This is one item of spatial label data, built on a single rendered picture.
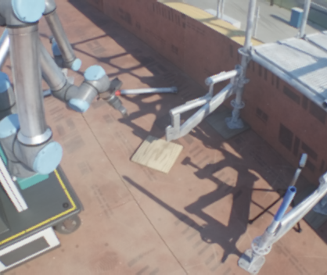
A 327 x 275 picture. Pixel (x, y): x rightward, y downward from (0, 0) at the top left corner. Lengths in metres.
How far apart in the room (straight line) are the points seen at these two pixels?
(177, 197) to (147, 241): 0.41
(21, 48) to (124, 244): 1.37
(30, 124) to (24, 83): 0.17
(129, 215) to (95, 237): 0.28
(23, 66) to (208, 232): 1.50
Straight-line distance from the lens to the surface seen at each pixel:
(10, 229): 1.82
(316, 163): 2.35
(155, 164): 2.31
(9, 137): 1.33
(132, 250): 1.94
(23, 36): 1.02
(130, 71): 3.43
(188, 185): 2.22
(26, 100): 1.11
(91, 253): 1.96
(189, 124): 2.32
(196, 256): 1.92
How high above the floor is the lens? 1.74
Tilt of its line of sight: 43 degrees down
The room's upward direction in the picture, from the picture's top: straight up
